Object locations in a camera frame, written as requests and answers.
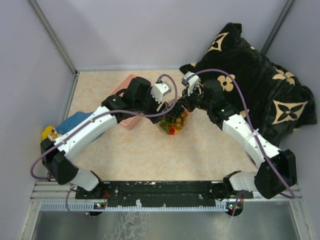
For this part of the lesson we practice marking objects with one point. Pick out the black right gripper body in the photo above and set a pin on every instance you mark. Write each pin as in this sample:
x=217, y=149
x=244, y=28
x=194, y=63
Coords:
x=197, y=100

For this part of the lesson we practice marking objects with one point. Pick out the brown longan bunch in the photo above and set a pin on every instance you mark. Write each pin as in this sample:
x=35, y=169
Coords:
x=180, y=120

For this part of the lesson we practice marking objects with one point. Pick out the black floral pillow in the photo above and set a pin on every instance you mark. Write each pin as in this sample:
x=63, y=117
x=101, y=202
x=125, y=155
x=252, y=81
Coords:
x=270, y=95

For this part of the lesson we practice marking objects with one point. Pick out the dark grape bunch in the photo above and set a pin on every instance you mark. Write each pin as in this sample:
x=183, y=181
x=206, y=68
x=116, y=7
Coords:
x=176, y=111

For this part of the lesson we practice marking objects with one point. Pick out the pink plastic basket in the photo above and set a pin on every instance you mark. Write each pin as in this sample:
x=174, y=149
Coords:
x=128, y=123

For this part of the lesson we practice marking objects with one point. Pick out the red cherry tomato sprig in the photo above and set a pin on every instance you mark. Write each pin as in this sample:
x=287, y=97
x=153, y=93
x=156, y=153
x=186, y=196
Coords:
x=167, y=127

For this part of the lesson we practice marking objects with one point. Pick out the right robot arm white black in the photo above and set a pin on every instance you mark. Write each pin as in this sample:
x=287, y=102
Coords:
x=276, y=169

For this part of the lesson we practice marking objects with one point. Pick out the white slotted cable duct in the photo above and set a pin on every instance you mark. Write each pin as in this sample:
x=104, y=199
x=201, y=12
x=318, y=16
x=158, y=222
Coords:
x=97, y=206

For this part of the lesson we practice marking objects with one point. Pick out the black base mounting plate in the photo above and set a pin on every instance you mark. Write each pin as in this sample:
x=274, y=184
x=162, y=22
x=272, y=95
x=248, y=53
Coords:
x=159, y=193

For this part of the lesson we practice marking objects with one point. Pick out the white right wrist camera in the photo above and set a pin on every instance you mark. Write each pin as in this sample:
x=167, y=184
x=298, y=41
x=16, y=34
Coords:
x=190, y=80

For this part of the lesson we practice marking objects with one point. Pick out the blue cloth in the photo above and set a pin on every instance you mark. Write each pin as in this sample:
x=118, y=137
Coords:
x=72, y=121

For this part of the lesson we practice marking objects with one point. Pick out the clear zip top bag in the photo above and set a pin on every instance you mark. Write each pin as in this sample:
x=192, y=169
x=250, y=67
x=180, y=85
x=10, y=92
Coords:
x=171, y=119

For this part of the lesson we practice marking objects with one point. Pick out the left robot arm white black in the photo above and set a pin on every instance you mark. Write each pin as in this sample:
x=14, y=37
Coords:
x=58, y=155

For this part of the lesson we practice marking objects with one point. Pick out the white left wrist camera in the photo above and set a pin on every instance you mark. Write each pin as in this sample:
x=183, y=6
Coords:
x=159, y=91

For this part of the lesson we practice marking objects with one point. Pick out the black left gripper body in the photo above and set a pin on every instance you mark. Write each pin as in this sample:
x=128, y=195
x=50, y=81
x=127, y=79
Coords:
x=149, y=105

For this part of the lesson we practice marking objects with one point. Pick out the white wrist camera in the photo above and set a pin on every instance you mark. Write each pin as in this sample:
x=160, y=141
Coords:
x=159, y=91
x=190, y=80

